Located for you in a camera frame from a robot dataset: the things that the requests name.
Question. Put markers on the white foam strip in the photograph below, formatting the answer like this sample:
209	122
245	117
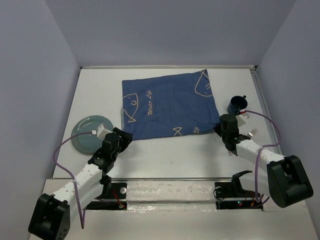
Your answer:
166	191

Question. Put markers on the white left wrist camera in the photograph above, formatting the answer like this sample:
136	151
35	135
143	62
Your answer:
101	132

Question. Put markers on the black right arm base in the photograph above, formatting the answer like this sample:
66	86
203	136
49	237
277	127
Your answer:
230	195

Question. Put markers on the dark blue mug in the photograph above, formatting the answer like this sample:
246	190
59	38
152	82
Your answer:
237	104

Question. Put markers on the blue fish placemat cloth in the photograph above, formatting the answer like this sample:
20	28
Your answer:
169	106

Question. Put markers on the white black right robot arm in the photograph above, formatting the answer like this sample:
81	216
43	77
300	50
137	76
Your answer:
281	178

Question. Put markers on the pink handled steel fork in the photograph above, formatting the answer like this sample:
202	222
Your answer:
252	132

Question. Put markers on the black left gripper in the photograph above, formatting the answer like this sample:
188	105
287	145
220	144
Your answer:
125	139

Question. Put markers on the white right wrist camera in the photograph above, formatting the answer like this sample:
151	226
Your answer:
241	121

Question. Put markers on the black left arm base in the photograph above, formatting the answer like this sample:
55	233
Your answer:
113	200

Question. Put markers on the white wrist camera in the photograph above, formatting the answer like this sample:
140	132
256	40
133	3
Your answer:
241	121
101	132

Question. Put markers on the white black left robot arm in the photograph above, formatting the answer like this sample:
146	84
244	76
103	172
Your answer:
53	213

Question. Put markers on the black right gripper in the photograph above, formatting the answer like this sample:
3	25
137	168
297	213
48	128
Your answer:
217	129

